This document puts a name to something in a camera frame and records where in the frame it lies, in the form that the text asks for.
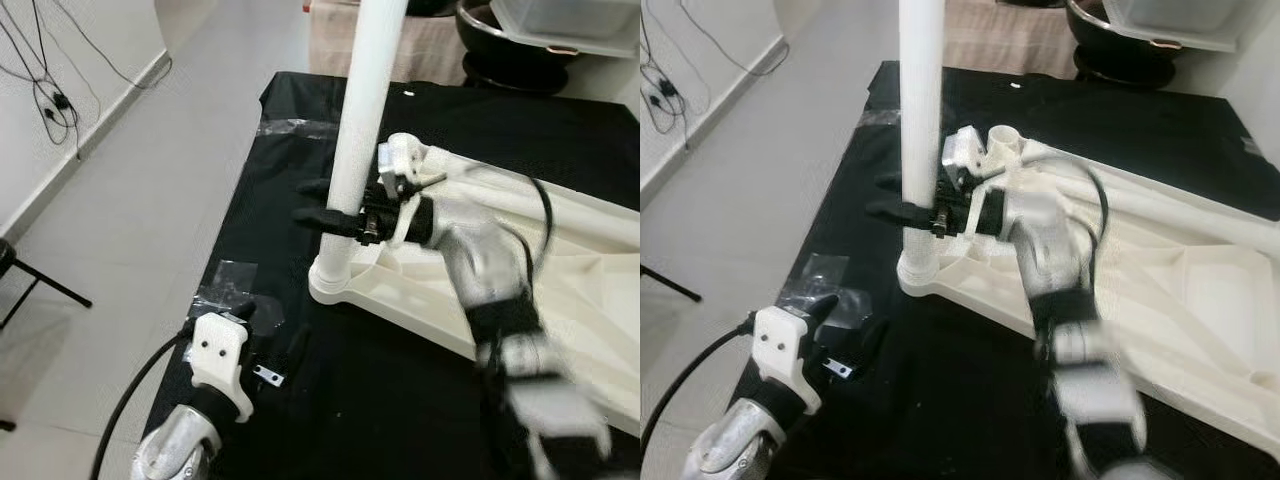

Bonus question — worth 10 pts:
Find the black wall power cable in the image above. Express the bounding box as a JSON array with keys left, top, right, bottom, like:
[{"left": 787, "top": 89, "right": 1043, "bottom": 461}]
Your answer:
[
  {"left": 0, "top": 0, "right": 173, "bottom": 163},
  {"left": 640, "top": 0, "right": 791, "bottom": 143}
]

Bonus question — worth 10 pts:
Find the black tablecloth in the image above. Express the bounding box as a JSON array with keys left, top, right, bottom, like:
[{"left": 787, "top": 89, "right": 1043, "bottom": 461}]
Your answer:
[
  {"left": 770, "top": 62, "right": 1280, "bottom": 480},
  {"left": 150, "top": 70, "right": 641, "bottom": 480}
]

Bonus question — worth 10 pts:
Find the white plastic table leg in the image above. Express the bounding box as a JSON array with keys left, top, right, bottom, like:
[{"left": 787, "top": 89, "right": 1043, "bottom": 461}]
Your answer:
[
  {"left": 310, "top": 0, "right": 409, "bottom": 293},
  {"left": 430, "top": 148, "right": 641, "bottom": 251},
  {"left": 897, "top": 0, "right": 947, "bottom": 288},
  {"left": 1030, "top": 150, "right": 1280, "bottom": 226}
]

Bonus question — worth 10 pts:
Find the black round basin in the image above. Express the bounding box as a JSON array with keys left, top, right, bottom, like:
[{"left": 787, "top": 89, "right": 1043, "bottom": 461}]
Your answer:
[
  {"left": 455, "top": 0, "right": 573, "bottom": 97},
  {"left": 1065, "top": 0, "right": 1183, "bottom": 87}
]

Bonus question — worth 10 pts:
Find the beige woven rug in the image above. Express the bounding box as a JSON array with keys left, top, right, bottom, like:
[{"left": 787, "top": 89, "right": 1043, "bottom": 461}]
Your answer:
[
  {"left": 940, "top": 0, "right": 1086, "bottom": 77},
  {"left": 308, "top": 0, "right": 471, "bottom": 87}
]

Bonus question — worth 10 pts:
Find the cross-shaped clear tape patch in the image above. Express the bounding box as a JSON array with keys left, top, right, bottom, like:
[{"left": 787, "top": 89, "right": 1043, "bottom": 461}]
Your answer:
[
  {"left": 785, "top": 253, "right": 873, "bottom": 331},
  {"left": 195, "top": 260, "right": 286, "bottom": 336}
]

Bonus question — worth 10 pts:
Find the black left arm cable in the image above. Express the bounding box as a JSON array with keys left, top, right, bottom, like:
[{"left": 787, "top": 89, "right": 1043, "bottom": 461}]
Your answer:
[
  {"left": 640, "top": 315, "right": 763, "bottom": 463},
  {"left": 92, "top": 325, "right": 197, "bottom": 480}
]

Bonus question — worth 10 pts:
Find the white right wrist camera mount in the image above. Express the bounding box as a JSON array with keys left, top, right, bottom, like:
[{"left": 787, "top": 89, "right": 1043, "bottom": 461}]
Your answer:
[
  {"left": 378, "top": 140, "right": 431, "bottom": 248},
  {"left": 940, "top": 127, "right": 988, "bottom": 238}
]

